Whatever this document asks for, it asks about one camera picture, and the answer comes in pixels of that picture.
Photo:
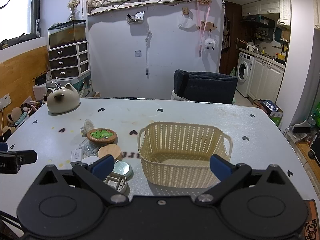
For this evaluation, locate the green cardboard box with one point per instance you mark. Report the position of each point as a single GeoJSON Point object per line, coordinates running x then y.
{"type": "Point", "coordinates": [276, 117]}

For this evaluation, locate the white washing machine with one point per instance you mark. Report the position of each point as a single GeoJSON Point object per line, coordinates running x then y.
{"type": "Point", "coordinates": [244, 73]}

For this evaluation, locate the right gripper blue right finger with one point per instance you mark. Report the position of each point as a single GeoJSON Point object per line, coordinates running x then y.
{"type": "Point", "coordinates": [231, 177]}

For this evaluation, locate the mint green round tin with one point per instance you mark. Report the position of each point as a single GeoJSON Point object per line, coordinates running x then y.
{"type": "Point", "coordinates": [123, 168]}

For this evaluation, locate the white power adapter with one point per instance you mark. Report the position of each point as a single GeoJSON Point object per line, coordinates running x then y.
{"type": "Point", "coordinates": [76, 156]}

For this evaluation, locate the round wooden lid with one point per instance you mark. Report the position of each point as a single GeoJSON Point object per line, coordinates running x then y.
{"type": "Point", "coordinates": [111, 149]}

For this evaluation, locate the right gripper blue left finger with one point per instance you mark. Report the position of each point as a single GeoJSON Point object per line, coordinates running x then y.
{"type": "Point", "coordinates": [91, 177]}

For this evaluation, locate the white sheep plush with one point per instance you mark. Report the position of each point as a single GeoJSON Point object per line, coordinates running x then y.
{"type": "Point", "coordinates": [210, 44]}

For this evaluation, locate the wooden carved block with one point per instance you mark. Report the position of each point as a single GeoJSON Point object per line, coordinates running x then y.
{"type": "Point", "coordinates": [311, 227]}

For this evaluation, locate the cork coaster green elephant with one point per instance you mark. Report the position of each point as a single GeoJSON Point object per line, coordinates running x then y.
{"type": "Point", "coordinates": [102, 136]}

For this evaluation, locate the white drawer cabinet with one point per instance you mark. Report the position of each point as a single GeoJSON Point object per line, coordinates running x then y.
{"type": "Point", "coordinates": [69, 61]}

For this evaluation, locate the glass fish tank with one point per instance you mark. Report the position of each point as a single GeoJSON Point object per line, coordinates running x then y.
{"type": "Point", "coordinates": [67, 33]}

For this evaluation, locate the dried flower vase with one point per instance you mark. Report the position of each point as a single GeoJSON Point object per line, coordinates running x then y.
{"type": "Point", "coordinates": [72, 6]}

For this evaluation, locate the grey plastic rectangular part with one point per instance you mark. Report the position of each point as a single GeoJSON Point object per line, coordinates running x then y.
{"type": "Point", "coordinates": [117, 182]}

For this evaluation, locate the white kitchen cabinets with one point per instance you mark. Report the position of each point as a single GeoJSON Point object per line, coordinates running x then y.
{"type": "Point", "coordinates": [266, 80]}

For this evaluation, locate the dark blue chair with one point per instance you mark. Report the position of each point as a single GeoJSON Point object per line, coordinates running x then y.
{"type": "Point", "coordinates": [204, 86]}

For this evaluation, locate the cat-shaped ceramic teapot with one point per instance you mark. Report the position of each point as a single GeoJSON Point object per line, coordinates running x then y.
{"type": "Point", "coordinates": [62, 100]}

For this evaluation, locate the beige plastic woven basket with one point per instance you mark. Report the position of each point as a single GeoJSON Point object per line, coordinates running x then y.
{"type": "Point", "coordinates": [177, 154]}

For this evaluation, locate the clear plastic case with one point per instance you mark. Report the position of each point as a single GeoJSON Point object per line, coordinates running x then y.
{"type": "Point", "coordinates": [89, 148]}

